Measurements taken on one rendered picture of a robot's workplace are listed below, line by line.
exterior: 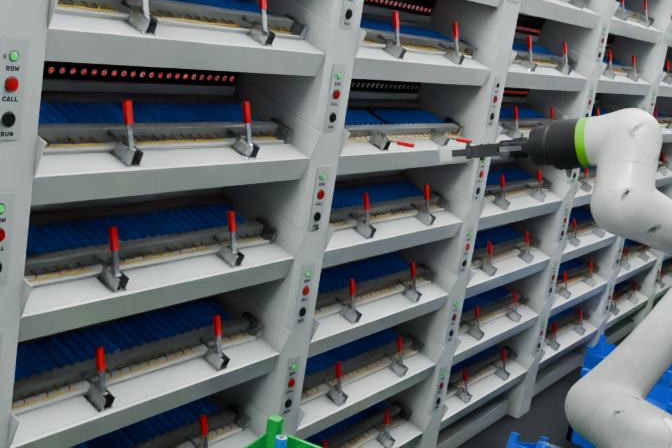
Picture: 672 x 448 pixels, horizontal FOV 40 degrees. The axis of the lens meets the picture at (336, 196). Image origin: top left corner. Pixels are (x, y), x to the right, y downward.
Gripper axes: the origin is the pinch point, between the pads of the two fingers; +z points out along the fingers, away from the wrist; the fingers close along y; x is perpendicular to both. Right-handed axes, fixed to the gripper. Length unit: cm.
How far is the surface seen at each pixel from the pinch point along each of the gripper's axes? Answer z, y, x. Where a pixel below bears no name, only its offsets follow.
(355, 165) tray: 15.1, -14.8, -0.8
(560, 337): 41, 146, -71
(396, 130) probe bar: 17.6, 6.0, 5.8
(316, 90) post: 10.8, -31.5, 13.4
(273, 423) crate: 5, -58, -39
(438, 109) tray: 24.3, 37.9, 10.7
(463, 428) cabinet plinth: 44, 73, -83
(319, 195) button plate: 14.8, -27.9, -5.6
